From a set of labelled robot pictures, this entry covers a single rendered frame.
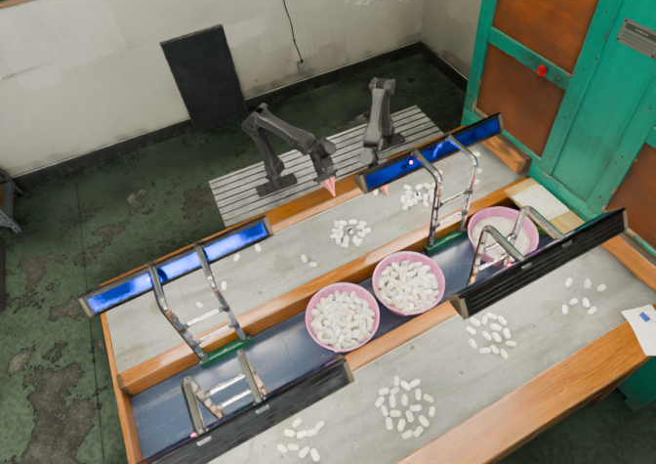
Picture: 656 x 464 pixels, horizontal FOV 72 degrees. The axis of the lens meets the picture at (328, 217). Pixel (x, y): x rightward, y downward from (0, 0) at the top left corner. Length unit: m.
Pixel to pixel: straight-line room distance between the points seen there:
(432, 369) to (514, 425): 0.28
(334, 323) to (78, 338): 1.71
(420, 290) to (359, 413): 0.50
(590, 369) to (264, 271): 1.18
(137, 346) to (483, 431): 1.21
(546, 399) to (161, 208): 2.58
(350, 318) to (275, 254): 0.42
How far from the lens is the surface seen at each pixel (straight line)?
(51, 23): 3.39
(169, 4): 3.37
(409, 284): 1.74
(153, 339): 1.83
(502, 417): 1.57
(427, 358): 1.62
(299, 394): 1.21
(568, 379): 1.67
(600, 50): 1.73
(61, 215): 3.66
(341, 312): 1.68
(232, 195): 2.24
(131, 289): 1.54
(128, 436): 1.73
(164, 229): 3.16
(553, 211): 2.01
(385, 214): 1.94
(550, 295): 1.82
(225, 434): 1.23
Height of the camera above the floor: 2.23
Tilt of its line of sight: 50 degrees down
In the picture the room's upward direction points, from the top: 9 degrees counter-clockwise
